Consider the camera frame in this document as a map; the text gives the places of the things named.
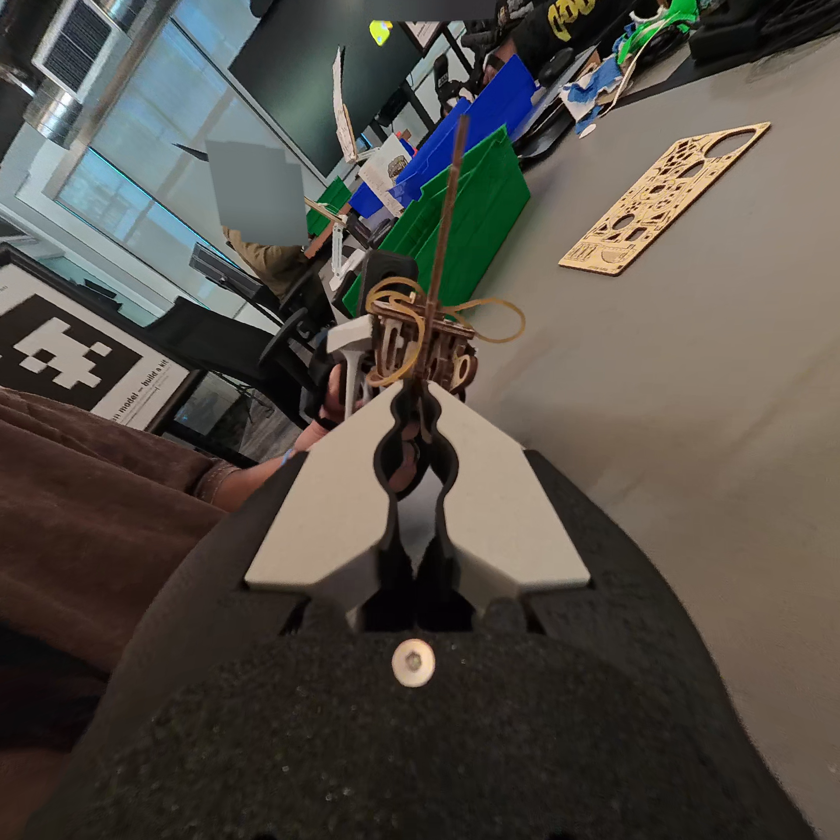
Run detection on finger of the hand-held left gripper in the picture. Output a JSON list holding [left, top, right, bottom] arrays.
[[326, 315, 382, 360]]

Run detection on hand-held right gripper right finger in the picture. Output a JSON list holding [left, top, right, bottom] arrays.
[[415, 382, 592, 632]]

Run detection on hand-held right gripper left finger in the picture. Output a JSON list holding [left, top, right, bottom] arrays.
[[244, 382, 416, 632]]

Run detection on tan rubber band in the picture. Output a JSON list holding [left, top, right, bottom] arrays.
[[451, 298, 527, 345], [363, 277, 429, 388]]

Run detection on long notched wooden strip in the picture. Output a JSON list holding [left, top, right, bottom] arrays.
[[410, 115, 470, 395]]

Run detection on wooden model assembly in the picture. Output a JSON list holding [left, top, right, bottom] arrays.
[[367, 295, 478, 404]]

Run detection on person's left forearm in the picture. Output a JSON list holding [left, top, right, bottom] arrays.
[[217, 453, 293, 513]]

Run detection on laser-cut wooden parts sheet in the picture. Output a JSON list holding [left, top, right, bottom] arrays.
[[558, 122, 772, 277]]

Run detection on person's left hand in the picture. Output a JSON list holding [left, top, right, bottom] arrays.
[[295, 364, 368, 454]]

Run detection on small green plastic bin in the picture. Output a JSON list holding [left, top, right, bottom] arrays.
[[315, 176, 355, 237]]

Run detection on large green plastic bin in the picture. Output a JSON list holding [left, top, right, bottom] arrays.
[[341, 125, 531, 319]]

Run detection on instruction booklet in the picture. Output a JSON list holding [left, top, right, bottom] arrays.
[[357, 134, 417, 214]]

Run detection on black office chair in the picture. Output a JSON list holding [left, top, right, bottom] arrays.
[[141, 295, 329, 427]]

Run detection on grey desk monitor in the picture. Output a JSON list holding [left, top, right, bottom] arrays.
[[189, 241, 263, 299]]

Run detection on paper sheet on wooden board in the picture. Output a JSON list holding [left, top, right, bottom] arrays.
[[331, 46, 360, 165]]

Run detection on blue plastic bin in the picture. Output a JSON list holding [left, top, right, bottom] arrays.
[[348, 54, 539, 214]]

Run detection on black computer mouse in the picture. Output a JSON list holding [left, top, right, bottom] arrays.
[[538, 49, 578, 86]]

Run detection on blue tape scraps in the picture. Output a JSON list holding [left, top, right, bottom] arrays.
[[564, 56, 624, 135]]

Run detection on black white tag poster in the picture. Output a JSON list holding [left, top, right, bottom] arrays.
[[0, 246, 191, 431]]

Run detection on black bag yellow print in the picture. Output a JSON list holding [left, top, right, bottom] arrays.
[[512, 0, 637, 67]]

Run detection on white vent grille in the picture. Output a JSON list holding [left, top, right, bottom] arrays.
[[31, 0, 127, 101]]

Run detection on black equipment pile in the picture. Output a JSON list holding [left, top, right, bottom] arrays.
[[689, 0, 840, 63]]

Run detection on large dark wall screen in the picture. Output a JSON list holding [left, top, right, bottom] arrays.
[[228, 0, 496, 178]]

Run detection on bright green strap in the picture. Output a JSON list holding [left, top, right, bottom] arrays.
[[613, 0, 703, 63]]

